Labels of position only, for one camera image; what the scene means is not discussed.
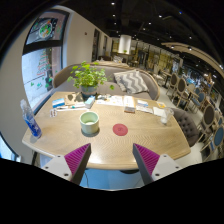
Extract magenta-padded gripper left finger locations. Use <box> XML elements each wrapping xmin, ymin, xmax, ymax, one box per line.
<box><xmin>41</xmin><ymin>142</ymin><xmax>92</xmax><ymax>186</ymax></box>

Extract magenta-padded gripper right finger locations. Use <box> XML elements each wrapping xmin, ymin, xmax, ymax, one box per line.
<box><xmin>132</xmin><ymin>143</ymin><xmax>184</xmax><ymax>186</ymax></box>

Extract clear bottle with blue label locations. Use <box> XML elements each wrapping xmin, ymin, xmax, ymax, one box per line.
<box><xmin>19</xmin><ymin>98</ymin><xmax>43</xmax><ymax>139</ymax></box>

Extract pale green mug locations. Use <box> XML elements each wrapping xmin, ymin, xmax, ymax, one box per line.
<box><xmin>79</xmin><ymin>110</ymin><xmax>100</xmax><ymax>136</ymax></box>

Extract flat round red coaster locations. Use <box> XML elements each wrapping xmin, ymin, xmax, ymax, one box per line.
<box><xmin>112</xmin><ymin>123</ymin><xmax>129</xmax><ymax>137</ymax></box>

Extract clear plastic cup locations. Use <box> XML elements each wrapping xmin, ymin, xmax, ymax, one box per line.
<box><xmin>160</xmin><ymin>105</ymin><xmax>175</xmax><ymax>126</ymax></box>

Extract white paper napkin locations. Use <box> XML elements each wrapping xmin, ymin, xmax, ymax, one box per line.
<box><xmin>152</xmin><ymin>106</ymin><xmax>166</xmax><ymax>118</ymax></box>

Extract white blue leaflets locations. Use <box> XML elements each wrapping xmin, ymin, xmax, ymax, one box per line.
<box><xmin>135</xmin><ymin>99</ymin><xmax>154</xmax><ymax>114</ymax></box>

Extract grey tufted chair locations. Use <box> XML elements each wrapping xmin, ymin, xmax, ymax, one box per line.
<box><xmin>171</xmin><ymin>107</ymin><xmax>201</xmax><ymax>148</ymax></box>

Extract small light blue carton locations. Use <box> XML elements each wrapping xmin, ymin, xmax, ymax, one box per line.
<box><xmin>84</xmin><ymin>95</ymin><xmax>96</xmax><ymax>109</ymax></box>

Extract white rectangular box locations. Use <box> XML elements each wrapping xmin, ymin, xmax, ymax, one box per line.
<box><xmin>123</xmin><ymin>95</ymin><xmax>136</xmax><ymax>114</ymax></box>

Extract small blue white box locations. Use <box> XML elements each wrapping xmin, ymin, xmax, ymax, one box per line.
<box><xmin>51</xmin><ymin>97</ymin><xmax>66</xmax><ymax>109</ymax></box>

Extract printed white paper sheets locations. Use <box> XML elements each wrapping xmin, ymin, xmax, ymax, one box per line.
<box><xmin>96</xmin><ymin>94</ymin><xmax>125</xmax><ymax>108</ymax></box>

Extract group of dining chairs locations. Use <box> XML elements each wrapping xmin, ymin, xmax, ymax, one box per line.
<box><xmin>164</xmin><ymin>73</ymin><xmax>224</xmax><ymax>161</ymax></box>

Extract grey white chevron cushion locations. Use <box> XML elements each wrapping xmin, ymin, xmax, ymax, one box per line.
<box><xmin>113</xmin><ymin>69</ymin><xmax>150</xmax><ymax>95</ymax></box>

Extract green potted plant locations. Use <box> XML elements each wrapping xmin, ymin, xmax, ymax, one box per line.
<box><xmin>67</xmin><ymin>60</ymin><xmax>115</xmax><ymax>99</ymax></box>

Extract grey curved sofa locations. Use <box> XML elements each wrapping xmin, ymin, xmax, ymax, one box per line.
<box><xmin>52</xmin><ymin>63</ymin><xmax>161</xmax><ymax>102</ymax></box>

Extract window with festive stickers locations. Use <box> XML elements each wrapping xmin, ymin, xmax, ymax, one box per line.
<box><xmin>21</xmin><ymin>9</ymin><xmax>69</xmax><ymax>111</ymax></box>

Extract white cylindrical pendant lamp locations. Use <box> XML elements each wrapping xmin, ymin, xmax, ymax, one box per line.
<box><xmin>117</xmin><ymin>34</ymin><xmax>133</xmax><ymax>55</ymax></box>

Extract group of ceiling lights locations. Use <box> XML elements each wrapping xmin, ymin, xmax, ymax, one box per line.
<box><xmin>109</xmin><ymin>1</ymin><xmax>224</xmax><ymax>71</ymax></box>

